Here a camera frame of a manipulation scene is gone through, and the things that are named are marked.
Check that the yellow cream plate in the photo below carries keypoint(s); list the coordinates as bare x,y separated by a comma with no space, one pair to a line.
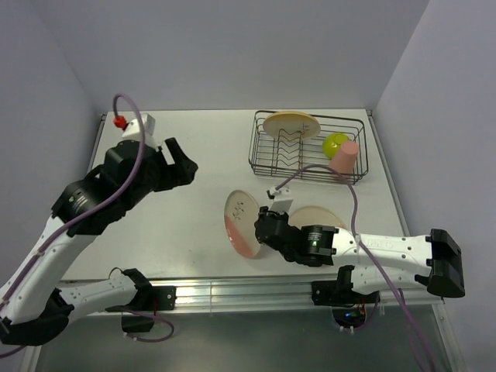
291,126

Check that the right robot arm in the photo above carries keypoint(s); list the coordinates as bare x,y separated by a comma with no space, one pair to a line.
433,261

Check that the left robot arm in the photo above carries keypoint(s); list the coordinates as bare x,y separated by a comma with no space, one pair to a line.
34,309

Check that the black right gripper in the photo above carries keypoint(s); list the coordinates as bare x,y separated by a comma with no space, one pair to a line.
264,211

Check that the pink cream plate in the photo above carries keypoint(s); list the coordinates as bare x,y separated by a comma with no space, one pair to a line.
240,213
315,215

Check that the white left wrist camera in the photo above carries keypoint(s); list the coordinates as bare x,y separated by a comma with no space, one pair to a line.
134,131

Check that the pink cup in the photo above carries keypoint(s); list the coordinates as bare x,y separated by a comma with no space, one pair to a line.
345,158

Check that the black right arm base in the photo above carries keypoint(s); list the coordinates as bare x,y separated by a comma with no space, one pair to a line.
336,294

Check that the wire dish rack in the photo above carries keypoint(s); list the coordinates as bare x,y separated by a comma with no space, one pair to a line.
281,158

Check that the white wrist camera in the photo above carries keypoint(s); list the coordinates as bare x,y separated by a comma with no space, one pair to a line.
134,131
280,199

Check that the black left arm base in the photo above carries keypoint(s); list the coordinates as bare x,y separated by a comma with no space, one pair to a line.
162,298

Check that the aluminium table rail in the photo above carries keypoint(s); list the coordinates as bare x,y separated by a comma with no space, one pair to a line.
243,294

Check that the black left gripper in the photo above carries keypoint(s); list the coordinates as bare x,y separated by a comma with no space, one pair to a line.
181,172

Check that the green ceramic bowl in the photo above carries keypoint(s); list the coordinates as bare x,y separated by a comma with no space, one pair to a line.
332,143

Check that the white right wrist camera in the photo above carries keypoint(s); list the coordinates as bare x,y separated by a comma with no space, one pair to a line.
280,199

